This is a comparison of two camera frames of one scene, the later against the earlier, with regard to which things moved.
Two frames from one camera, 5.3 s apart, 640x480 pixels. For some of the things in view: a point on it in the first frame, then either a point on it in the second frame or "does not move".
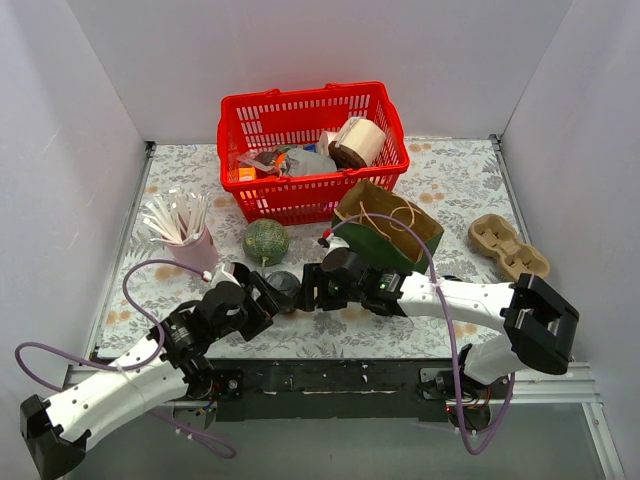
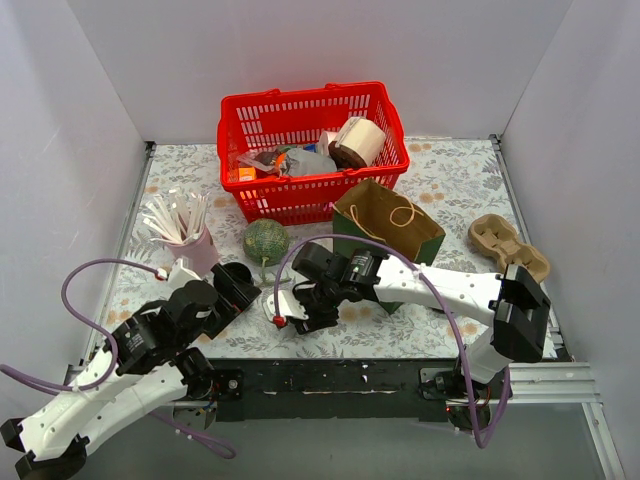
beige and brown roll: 357,144 does not move
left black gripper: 261,304 to 226,293
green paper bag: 382,230 does not move
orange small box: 247,174 does not move
